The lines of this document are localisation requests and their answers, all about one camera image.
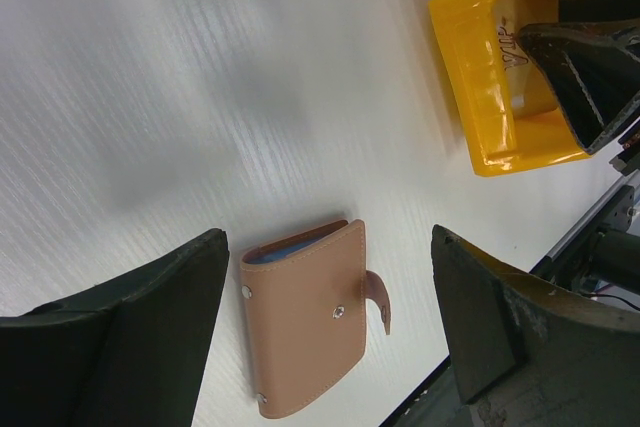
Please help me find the yellow plastic bin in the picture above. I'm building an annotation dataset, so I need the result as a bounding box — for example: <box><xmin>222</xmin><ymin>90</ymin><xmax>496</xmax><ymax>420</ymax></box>
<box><xmin>428</xmin><ymin>0</ymin><xmax>640</xmax><ymax>179</ymax></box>

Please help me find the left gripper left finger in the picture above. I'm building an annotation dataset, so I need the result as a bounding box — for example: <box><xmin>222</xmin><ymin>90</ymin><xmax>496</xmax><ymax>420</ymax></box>
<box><xmin>1</xmin><ymin>229</ymin><xmax>229</xmax><ymax>426</ymax></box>

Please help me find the tan leather card holder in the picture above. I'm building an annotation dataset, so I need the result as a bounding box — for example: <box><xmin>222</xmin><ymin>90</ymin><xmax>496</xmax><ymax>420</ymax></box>
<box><xmin>239</xmin><ymin>219</ymin><xmax>391</xmax><ymax>419</ymax></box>

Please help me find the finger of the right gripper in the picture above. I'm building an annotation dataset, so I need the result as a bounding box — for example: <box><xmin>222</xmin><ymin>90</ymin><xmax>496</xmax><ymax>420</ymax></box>
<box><xmin>517</xmin><ymin>0</ymin><xmax>639</xmax><ymax>154</ymax></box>

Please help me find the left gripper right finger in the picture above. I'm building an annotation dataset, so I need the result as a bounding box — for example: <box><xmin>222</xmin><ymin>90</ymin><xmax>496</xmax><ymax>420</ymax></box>
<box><xmin>431</xmin><ymin>225</ymin><xmax>639</xmax><ymax>426</ymax></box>

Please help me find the gold credit card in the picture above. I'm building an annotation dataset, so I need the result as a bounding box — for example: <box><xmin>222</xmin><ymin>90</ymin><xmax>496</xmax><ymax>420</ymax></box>
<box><xmin>492</xmin><ymin>0</ymin><xmax>559</xmax><ymax>119</ymax></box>

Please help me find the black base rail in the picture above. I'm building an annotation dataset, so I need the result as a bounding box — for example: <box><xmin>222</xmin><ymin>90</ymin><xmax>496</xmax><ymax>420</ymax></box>
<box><xmin>386</xmin><ymin>183</ymin><xmax>639</xmax><ymax>426</ymax></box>

